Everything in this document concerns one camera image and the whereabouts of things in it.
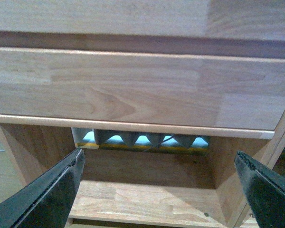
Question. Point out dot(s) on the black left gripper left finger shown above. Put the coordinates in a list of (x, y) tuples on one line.
[(47, 201)]

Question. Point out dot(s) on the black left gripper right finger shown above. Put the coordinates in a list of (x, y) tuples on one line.
[(264, 190)]

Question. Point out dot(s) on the left wooden shelf unit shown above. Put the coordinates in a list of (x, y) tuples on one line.
[(183, 190)]

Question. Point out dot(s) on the grey acoustic foam panel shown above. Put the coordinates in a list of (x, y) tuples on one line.
[(139, 141)]

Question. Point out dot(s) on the lower left wooden drawer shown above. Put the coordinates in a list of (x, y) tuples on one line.
[(188, 90)]

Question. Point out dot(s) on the wooden drawer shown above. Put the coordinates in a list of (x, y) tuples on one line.
[(188, 90), (235, 19)]

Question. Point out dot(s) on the upper left wooden drawer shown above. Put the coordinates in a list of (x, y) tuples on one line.
[(235, 19)]

